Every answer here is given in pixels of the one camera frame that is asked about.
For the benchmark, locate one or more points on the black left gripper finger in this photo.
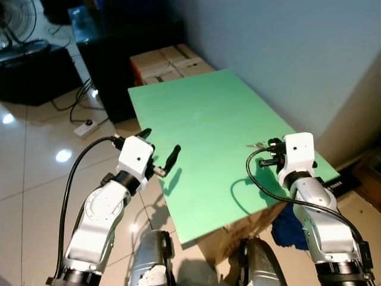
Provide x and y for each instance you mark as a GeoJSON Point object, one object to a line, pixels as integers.
{"type": "Point", "coordinates": [172, 158]}
{"type": "Point", "coordinates": [145, 133]}

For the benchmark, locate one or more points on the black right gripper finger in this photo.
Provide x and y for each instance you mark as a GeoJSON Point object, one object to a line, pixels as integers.
{"type": "Point", "coordinates": [275, 143]}
{"type": "Point", "coordinates": [269, 162]}

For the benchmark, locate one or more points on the silver keys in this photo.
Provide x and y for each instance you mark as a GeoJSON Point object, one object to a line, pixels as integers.
{"type": "Point", "coordinates": [257, 144]}

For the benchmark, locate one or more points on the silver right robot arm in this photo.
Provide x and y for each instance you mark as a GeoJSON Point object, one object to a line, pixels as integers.
{"type": "Point", "coordinates": [321, 221]}

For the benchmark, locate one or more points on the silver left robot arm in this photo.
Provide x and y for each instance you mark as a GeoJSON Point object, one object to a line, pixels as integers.
{"type": "Point", "coordinates": [100, 210]}

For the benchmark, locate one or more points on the green board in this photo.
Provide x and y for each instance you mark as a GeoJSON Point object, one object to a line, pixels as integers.
{"type": "Point", "coordinates": [220, 128]}

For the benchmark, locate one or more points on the white power strip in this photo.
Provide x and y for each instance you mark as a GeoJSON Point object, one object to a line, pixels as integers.
{"type": "Point", "coordinates": [87, 128]}

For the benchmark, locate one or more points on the black toner box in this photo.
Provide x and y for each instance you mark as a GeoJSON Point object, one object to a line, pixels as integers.
{"type": "Point", "coordinates": [345, 182]}

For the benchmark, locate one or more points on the blue cloth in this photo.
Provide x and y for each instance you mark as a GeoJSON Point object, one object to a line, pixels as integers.
{"type": "Point", "coordinates": [289, 229]}

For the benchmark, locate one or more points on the taped cardboard box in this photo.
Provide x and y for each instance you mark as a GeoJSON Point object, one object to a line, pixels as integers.
{"type": "Point", "coordinates": [169, 62]}

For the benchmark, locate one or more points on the black cabinet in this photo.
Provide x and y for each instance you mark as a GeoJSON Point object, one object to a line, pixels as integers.
{"type": "Point", "coordinates": [128, 53]}

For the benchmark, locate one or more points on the printed cardboard box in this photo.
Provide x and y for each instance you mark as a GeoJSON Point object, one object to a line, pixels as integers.
{"type": "Point", "coordinates": [229, 235]}

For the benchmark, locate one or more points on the brown wooden crate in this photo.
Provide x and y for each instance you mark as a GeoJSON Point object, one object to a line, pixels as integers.
{"type": "Point", "coordinates": [369, 179]}

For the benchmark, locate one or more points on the right robot leg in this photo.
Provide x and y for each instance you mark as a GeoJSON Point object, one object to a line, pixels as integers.
{"type": "Point", "coordinates": [262, 265]}

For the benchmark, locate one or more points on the low black table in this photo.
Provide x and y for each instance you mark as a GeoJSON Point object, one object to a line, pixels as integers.
{"type": "Point", "coordinates": [36, 74]}

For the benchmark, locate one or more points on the standing fan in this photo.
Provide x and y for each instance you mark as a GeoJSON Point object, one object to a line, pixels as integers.
{"type": "Point", "coordinates": [21, 24]}

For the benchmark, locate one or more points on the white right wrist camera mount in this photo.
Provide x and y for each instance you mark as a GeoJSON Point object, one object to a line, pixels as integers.
{"type": "Point", "coordinates": [299, 154]}

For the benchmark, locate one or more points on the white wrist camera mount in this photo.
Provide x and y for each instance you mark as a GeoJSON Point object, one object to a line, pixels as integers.
{"type": "Point", "coordinates": [299, 154]}
{"type": "Point", "coordinates": [134, 156]}

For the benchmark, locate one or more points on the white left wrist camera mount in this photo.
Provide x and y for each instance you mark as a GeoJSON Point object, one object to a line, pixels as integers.
{"type": "Point", "coordinates": [134, 156]}

